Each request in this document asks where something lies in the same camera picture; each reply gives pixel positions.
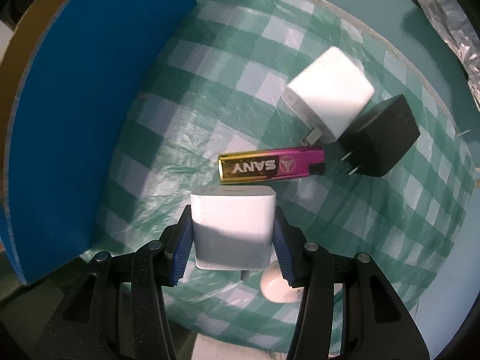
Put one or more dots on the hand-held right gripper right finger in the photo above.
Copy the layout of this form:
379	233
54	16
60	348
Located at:
283	258

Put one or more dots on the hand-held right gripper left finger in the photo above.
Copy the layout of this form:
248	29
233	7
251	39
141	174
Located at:
182	255

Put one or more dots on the pink and gold lighter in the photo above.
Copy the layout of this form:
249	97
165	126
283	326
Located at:
262	165

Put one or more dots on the black charger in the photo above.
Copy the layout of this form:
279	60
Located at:
382	135

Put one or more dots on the white cube charger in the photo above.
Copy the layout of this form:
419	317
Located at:
330	93

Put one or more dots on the blue-rimmed cardboard box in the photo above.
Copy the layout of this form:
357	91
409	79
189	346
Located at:
75	120

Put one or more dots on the green checkered tablecloth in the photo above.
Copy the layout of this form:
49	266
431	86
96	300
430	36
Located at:
225	82

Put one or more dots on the silver foil sheet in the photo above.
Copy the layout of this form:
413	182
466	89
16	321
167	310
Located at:
450	26

